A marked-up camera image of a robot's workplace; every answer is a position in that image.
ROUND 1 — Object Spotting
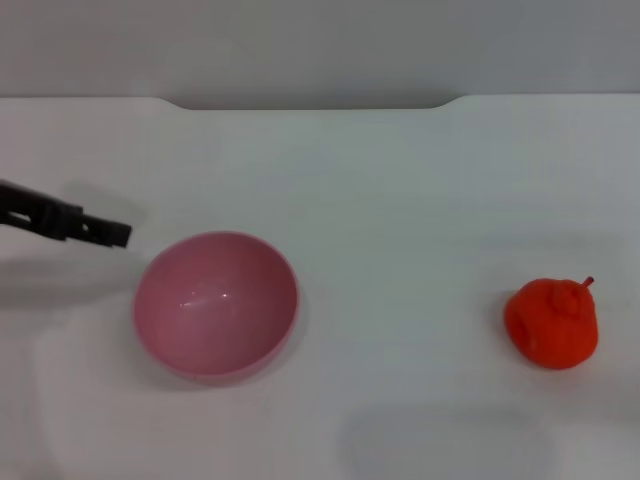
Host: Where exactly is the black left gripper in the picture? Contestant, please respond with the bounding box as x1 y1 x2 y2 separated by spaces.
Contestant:
0 179 133 250

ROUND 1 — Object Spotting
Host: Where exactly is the pink plastic bowl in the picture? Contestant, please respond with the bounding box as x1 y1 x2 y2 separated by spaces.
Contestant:
132 230 301 387

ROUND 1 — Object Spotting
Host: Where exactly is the orange toy fruit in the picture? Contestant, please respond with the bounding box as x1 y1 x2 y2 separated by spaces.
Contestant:
503 274 600 372

